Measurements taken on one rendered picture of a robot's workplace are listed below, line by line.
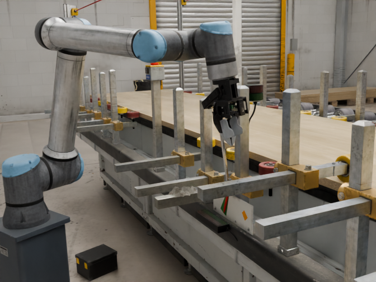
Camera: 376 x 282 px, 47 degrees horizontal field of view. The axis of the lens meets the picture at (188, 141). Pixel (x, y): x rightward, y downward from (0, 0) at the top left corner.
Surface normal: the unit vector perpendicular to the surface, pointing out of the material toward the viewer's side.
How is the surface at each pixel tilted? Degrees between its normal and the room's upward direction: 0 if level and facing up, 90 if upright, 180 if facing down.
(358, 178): 90
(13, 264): 90
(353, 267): 90
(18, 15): 90
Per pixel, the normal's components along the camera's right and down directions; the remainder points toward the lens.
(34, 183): 0.78, 0.11
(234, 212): -0.90, 0.11
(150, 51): -0.55, 0.20
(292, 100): 0.44, 0.18
